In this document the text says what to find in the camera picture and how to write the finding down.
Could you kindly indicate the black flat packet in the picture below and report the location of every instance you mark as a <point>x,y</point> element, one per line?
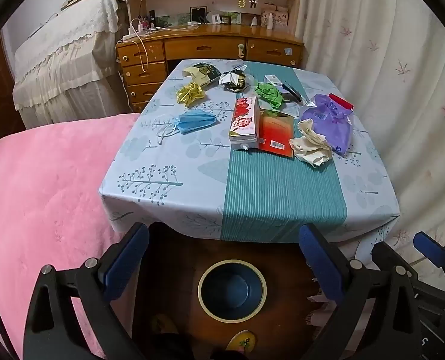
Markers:
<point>291,90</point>

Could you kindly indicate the cream crumpled paper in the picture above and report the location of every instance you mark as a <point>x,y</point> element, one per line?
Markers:
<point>310,146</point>

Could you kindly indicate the pink box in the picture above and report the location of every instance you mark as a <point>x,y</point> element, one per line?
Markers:
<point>278,15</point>

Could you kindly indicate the orange foil pouch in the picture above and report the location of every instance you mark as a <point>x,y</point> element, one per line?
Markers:
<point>276,135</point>

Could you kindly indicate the clear plastic wrapper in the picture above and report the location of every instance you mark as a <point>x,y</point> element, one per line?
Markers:
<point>241,67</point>

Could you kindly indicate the blue round bin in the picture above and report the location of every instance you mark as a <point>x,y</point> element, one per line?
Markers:
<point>231,288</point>

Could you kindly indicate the white power strip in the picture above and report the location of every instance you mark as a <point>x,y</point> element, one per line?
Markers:
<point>140,33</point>

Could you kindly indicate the wooden desk with drawers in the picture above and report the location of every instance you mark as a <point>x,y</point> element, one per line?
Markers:
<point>203,47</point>

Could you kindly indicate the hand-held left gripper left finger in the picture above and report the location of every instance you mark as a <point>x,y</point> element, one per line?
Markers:
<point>126,258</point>

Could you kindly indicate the cream drawer safety lock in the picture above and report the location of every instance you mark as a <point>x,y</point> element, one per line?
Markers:
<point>240,49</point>

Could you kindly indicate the small white bottle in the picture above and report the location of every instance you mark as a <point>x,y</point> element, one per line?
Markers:
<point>269,21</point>

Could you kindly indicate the small white blue box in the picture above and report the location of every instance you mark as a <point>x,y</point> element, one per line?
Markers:
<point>273,80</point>

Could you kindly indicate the cream leaf print curtain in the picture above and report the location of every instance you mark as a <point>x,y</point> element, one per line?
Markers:
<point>387,82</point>

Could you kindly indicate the brown doll ornament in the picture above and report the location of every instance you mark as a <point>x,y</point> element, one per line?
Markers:
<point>253,2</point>

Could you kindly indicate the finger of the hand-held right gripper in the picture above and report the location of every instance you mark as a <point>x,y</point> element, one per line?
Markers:
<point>430,249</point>
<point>385,255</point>

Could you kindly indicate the light blue patterned tablecloth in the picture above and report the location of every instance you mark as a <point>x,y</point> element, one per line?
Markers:
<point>275,195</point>

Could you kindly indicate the yellow slipper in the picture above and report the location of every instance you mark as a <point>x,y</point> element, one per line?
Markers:
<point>241,341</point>
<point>164,326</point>

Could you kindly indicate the pink fluffy blanket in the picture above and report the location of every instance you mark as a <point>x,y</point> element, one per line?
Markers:
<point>46,195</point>

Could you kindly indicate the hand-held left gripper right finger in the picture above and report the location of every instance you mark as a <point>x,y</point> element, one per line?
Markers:
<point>321,262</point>

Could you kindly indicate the white lace cover cloth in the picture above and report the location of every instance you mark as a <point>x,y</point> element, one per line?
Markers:
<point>68,56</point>

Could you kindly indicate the black photo frame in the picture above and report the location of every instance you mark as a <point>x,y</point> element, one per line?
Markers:
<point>198,14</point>

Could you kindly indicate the green paper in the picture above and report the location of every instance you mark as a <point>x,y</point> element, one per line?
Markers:
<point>270,95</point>

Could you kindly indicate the purple plastic bag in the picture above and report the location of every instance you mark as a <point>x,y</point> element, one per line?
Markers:
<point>331,123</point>

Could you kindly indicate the yellow paper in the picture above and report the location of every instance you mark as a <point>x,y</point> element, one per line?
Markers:
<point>190,93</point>

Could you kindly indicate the blue face mask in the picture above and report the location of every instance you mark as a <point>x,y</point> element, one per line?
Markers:
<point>196,122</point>

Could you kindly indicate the green cream paper bag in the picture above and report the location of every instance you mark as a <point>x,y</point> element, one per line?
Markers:
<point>201,73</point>

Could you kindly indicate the crumpled black white packet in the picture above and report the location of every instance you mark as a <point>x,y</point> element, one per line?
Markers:
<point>233,81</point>

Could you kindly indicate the red drink carton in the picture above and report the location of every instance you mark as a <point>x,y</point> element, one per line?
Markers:
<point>245,122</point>

